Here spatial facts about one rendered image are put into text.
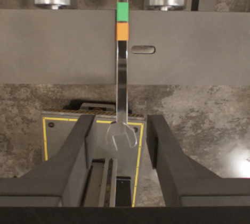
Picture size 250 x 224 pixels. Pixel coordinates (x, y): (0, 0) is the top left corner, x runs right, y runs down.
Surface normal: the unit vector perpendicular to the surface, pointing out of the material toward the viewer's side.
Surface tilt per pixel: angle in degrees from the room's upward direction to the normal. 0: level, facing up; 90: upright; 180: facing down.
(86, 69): 0
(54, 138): 0
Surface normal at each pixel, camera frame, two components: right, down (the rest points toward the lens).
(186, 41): 0.01, 0.29
